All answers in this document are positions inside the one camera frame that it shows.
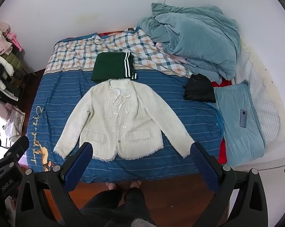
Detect grey-blue duvet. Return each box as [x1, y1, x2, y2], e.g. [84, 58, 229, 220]
[136, 2, 241, 85]

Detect white printed bag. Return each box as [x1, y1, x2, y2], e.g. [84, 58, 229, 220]
[5, 106, 26, 143]

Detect red cloth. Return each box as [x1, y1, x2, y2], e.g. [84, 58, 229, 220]
[210, 79, 233, 166]

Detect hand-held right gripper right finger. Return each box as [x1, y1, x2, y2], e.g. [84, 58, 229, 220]
[190, 142, 269, 227]

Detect white tweed jacket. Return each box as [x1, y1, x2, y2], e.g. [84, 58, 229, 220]
[53, 79, 195, 163]

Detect light blue pillow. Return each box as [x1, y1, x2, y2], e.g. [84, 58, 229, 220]
[213, 80, 267, 167]

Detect person's right foot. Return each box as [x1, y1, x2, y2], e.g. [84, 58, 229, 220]
[129, 180, 142, 190]

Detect person's legs in dark pants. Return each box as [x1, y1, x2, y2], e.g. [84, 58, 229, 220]
[82, 186, 157, 227]

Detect white bed frame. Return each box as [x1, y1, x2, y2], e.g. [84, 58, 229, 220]
[230, 144, 285, 194]

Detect pile of clothes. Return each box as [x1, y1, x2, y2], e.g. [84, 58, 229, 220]
[0, 22, 27, 105]

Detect green garment with white stripes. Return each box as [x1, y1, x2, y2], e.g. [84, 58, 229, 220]
[91, 52, 138, 83]

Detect black folded garment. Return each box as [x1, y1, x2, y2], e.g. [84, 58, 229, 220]
[183, 74, 217, 104]

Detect pink clothes hanger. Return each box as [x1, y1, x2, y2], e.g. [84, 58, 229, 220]
[5, 32, 23, 52]

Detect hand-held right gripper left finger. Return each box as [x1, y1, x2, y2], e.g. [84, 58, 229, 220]
[15, 142, 93, 227]

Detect blue striped bedsheet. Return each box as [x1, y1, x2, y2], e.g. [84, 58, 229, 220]
[26, 70, 224, 184]

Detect plaid quilt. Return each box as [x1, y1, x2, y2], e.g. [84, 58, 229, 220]
[44, 28, 193, 79]

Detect white quilted mattress pad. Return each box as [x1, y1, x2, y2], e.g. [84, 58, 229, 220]
[234, 35, 285, 147]

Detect blue smartphone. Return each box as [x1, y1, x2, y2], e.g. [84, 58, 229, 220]
[239, 109, 248, 129]

